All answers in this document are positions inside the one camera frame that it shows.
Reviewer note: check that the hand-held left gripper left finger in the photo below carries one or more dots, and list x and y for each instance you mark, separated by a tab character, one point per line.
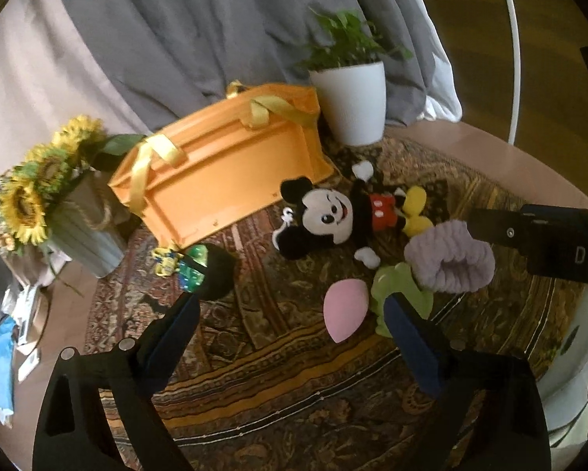
178	324

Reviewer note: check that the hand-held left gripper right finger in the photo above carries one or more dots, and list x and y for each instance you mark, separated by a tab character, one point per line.
411	348

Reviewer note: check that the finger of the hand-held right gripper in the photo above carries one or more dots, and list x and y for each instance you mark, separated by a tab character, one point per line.
497	228

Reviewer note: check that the green patterned soft toy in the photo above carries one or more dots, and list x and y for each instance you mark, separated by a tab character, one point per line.
193	270

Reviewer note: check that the purple fluffy headband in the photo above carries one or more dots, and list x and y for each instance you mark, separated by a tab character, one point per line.
450	260

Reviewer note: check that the green plush toy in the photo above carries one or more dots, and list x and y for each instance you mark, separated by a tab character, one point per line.
397	282

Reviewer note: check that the pink egg-shaped sponge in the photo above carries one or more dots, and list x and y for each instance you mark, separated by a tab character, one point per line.
345	309

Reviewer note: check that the orange storage box yellow ribbons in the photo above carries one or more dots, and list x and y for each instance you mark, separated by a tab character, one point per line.
225	171

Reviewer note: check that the mouse plush toy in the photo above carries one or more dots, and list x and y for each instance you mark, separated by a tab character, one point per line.
323	211

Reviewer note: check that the black round plush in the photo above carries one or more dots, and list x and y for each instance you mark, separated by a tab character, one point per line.
220	274

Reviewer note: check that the small yellow green toy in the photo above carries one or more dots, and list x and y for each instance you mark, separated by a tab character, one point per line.
164	261

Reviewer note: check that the patterned brown rug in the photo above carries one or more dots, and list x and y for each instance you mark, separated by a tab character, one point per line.
274	353

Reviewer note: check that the grey ribbed vase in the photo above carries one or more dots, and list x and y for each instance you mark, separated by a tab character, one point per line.
90	240

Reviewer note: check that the white printed cloth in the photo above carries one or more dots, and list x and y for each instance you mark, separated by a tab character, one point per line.
563	368

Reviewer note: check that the white paper pile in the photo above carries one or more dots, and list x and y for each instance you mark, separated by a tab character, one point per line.
28	324

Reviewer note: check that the white hoop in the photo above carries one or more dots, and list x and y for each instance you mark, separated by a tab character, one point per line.
515	59

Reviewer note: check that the blue cloth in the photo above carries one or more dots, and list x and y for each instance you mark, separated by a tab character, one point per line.
2	363

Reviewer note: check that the white plant pot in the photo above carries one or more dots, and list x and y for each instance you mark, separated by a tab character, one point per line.
350	103

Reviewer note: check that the sunflower bouquet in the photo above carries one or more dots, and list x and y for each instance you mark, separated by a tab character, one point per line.
29	201

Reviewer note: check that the green leafy plant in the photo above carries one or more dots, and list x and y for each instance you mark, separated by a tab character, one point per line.
345	44

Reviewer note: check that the white bed sheet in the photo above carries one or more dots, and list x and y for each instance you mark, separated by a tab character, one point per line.
39	93

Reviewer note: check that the grey bedding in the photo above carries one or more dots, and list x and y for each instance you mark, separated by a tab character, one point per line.
215	24

